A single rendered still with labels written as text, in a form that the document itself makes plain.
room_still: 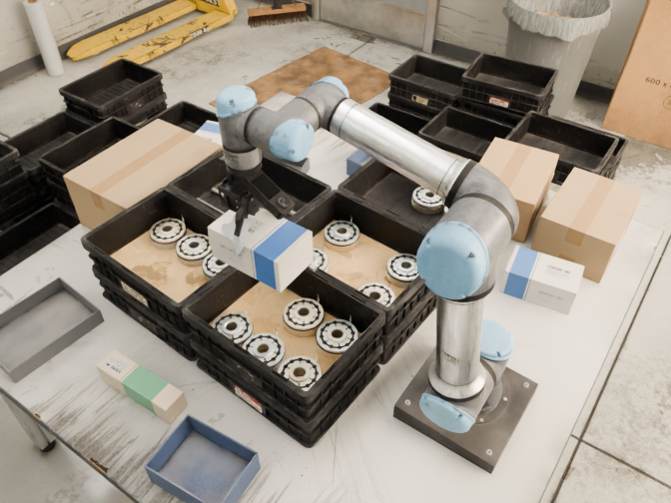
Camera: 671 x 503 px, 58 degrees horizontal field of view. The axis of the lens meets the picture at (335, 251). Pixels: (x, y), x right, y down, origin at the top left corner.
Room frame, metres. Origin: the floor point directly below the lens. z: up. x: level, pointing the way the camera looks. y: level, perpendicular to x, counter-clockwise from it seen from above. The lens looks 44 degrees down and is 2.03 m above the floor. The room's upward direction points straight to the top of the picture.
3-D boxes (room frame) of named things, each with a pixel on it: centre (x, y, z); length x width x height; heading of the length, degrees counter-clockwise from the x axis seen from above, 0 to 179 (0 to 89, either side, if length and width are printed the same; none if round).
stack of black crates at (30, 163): (2.36, 1.31, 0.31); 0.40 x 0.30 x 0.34; 145
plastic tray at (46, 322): (1.07, 0.81, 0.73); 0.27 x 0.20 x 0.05; 140
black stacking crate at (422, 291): (1.18, -0.06, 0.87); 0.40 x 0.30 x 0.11; 52
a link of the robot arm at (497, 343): (0.84, -0.33, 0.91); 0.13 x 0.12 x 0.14; 146
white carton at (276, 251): (1.00, 0.17, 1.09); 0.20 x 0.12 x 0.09; 55
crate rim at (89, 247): (1.19, 0.44, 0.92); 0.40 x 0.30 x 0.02; 52
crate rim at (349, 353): (0.95, 0.12, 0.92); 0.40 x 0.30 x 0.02; 52
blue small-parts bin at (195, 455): (0.66, 0.30, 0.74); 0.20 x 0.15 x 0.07; 60
